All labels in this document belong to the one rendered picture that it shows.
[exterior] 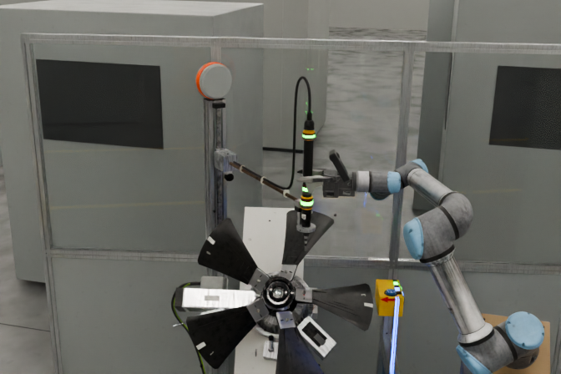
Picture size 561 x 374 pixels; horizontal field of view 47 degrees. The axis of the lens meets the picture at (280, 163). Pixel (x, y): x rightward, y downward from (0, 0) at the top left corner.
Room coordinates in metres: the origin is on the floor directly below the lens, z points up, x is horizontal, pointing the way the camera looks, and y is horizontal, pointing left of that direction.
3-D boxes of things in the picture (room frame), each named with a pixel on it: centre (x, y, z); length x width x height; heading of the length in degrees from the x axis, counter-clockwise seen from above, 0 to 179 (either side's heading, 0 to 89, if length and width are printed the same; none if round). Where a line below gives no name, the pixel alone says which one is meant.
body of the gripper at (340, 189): (2.18, -0.21, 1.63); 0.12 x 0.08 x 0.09; 88
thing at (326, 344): (2.21, -0.15, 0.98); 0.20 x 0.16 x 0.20; 178
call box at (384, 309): (2.46, -0.47, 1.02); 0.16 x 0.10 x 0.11; 178
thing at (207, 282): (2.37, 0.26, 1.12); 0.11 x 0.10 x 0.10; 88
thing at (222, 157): (2.71, 0.24, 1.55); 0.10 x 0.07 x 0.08; 33
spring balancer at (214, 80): (2.79, 0.29, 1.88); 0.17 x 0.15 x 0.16; 88
